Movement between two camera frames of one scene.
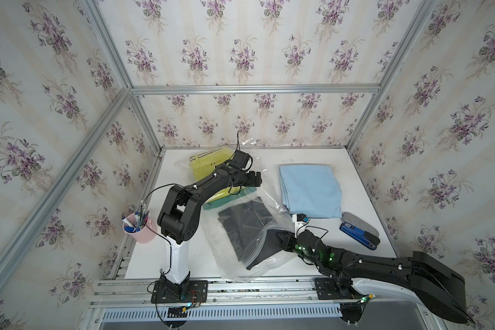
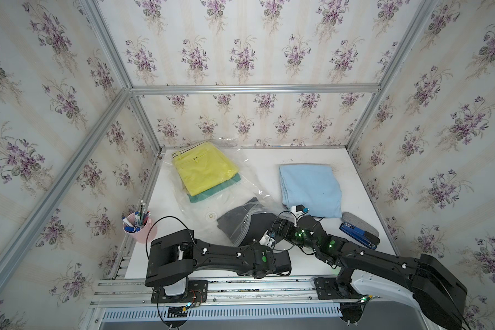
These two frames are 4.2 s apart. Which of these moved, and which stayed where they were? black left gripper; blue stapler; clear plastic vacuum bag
Moved: black left gripper; clear plastic vacuum bag
Stayed: blue stapler
